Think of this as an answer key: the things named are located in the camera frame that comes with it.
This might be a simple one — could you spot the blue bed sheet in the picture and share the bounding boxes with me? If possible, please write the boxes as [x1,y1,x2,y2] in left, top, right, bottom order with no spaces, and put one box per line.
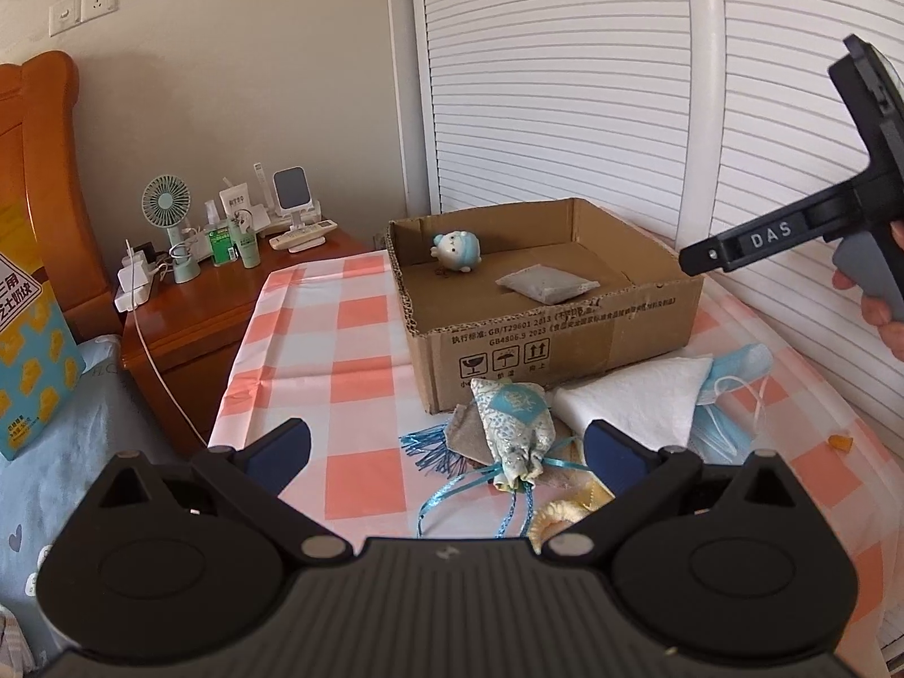
[0,335,213,651]

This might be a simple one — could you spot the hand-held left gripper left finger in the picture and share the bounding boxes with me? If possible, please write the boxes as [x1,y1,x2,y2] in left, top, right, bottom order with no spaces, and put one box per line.
[99,418,350,567]

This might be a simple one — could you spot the white phone stand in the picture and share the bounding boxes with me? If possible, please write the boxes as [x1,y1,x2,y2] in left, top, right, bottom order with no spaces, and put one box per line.
[272,166,322,227]

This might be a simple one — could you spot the person's right hand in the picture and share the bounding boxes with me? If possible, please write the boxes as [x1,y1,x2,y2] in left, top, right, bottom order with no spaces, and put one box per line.
[832,267,904,361]

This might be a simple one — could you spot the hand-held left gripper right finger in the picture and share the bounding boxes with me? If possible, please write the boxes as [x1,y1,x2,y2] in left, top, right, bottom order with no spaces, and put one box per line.
[547,418,802,567]

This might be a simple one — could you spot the blue patterned sachet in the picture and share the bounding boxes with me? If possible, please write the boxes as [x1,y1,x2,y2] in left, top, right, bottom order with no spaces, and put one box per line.
[413,377,587,541]

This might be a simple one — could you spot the pale yellow cloth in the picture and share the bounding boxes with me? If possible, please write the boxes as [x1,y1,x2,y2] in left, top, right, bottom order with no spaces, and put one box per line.
[544,462,619,510]

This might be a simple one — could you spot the white power strip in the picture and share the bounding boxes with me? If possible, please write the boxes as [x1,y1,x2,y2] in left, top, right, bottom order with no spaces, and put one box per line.
[115,264,160,312]

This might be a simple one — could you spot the wooden nightstand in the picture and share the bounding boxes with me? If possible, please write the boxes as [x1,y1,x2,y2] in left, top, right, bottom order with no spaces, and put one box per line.
[116,226,372,457]

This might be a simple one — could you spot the blue face mask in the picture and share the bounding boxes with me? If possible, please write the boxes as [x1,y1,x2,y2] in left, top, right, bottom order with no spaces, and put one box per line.
[706,342,776,397]
[688,395,771,460]

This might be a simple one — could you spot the grey fabric pouch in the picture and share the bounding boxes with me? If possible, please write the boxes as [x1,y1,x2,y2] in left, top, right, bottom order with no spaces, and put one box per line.
[494,264,600,299]
[445,402,496,463]

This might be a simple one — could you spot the brown cardboard box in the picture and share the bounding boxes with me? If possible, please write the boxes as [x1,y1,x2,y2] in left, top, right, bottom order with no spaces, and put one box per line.
[385,198,706,414]

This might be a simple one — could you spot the green bottle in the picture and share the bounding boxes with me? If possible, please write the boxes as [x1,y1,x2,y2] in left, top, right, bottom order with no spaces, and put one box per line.
[208,222,237,266]

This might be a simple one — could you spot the white louvered wardrobe door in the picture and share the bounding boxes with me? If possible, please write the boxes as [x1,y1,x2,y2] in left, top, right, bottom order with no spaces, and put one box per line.
[674,0,904,397]
[408,0,728,241]

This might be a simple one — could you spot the wooden headboard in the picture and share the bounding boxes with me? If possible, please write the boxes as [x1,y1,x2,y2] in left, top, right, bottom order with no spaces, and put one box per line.
[0,49,121,340]

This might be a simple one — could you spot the white remote control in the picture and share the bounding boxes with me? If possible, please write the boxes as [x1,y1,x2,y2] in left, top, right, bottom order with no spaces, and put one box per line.
[268,220,338,251]

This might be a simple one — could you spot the green tube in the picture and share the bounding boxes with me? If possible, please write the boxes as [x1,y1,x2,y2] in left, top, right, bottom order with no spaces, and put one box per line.
[236,215,262,270]

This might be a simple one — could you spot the blue and white plush toy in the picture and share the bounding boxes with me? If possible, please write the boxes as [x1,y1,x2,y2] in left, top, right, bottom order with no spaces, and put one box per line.
[431,229,483,275]

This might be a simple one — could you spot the pink checked tablecloth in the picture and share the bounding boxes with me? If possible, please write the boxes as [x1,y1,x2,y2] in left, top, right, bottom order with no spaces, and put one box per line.
[208,226,894,580]

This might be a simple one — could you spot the white cloth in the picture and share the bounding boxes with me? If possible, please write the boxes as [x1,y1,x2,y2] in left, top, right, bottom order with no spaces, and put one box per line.
[553,354,714,453]

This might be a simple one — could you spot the white power cable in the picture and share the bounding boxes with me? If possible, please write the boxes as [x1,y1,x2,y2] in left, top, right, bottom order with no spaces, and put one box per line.
[131,307,211,449]

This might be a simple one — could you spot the green desk fan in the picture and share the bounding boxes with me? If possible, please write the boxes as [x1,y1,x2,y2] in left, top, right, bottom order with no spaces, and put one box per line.
[141,176,202,285]

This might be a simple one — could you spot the white tube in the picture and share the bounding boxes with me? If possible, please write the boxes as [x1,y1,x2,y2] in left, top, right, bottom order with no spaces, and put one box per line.
[219,184,248,227]

